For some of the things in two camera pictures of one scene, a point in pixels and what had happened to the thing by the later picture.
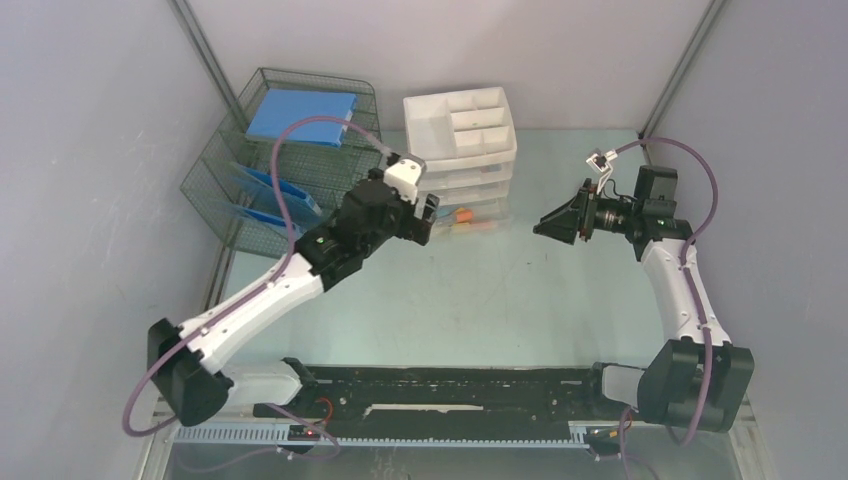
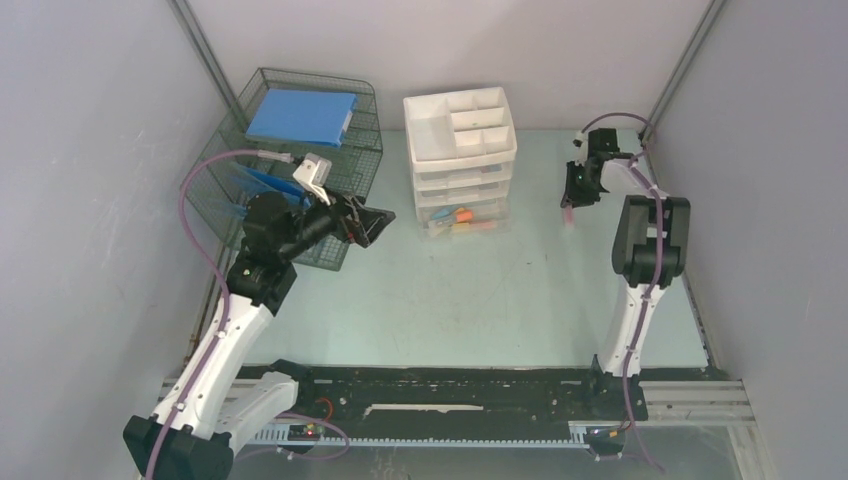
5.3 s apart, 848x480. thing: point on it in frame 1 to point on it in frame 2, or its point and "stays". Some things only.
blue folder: x=273 y=110 stays
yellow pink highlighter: x=475 y=228 stays
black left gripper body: x=402 y=221 to x=343 y=227
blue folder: x=253 y=194 stays
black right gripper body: x=603 y=213 to x=581 y=189
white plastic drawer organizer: x=467 y=141 stays
